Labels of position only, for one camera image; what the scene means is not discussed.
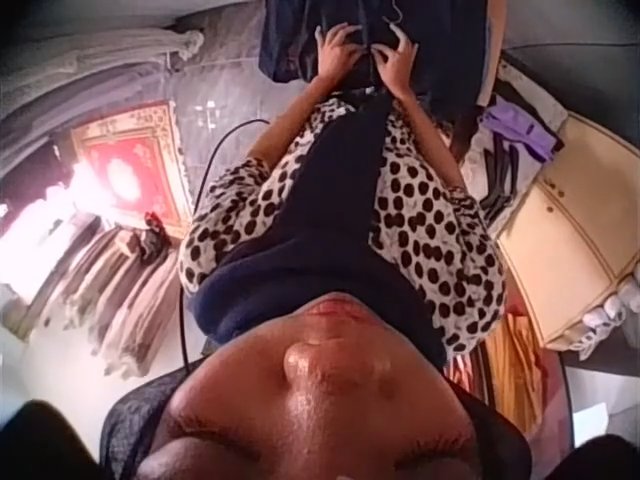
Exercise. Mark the red patterned rug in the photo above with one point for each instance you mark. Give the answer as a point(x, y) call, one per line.
point(142, 165)

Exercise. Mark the person's left hand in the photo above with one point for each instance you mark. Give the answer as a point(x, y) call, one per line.
point(336, 59)

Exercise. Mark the cream cabinet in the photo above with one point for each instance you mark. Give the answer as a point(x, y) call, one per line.
point(575, 235)

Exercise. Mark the grey folded blanket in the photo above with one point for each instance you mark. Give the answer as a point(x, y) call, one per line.
point(90, 65)

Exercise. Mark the orange striped fabric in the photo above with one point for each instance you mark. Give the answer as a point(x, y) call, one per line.
point(515, 360)

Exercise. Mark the heap of clothes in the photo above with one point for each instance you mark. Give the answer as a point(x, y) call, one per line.
point(500, 180)

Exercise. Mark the beige curtain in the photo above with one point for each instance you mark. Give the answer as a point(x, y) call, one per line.
point(125, 300)

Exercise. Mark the person's right hand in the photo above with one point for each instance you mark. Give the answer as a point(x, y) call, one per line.
point(400, 67)

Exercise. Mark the dark navy cloth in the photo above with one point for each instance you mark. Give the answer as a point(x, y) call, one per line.
point(450, 50)

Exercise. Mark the purple cloth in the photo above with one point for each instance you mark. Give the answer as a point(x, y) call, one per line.
point(515, 127)

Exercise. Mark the white thread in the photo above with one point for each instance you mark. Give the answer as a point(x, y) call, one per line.
point(396, 12)

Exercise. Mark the small dark red object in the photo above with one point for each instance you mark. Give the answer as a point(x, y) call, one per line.
point(150, 235)

